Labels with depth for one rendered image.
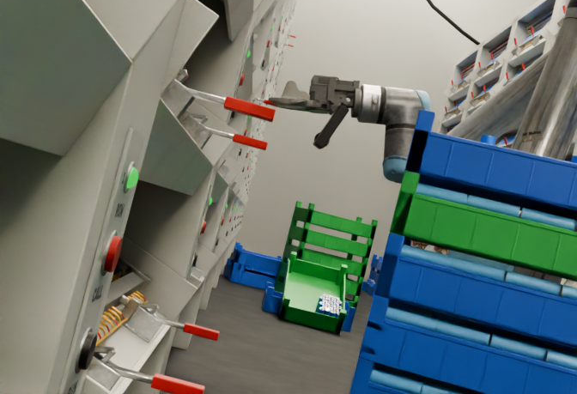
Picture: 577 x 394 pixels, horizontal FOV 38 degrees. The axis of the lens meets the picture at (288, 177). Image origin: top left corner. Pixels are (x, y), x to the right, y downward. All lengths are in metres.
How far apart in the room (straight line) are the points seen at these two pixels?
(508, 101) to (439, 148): 0.96
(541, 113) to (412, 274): 0.82
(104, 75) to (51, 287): 0.08
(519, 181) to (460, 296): 0.16
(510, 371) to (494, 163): 0.25
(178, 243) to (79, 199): 0.70
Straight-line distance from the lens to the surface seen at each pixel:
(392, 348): 1.06
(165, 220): 1.03
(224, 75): 1.04
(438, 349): 1.06
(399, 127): 1.97
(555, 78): 1.82
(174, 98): 0.57
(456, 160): 1.06
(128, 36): 0.33
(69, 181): 0.33
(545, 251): 1.06
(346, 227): 3.41
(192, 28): 0.43
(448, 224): 1.05
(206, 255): 1.72
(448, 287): 1.05
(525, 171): 1.06
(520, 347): 1.07
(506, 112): 2.02
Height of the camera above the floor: 0.30
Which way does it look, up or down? 3 degrees up
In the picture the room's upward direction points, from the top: 14 degrees clockwise
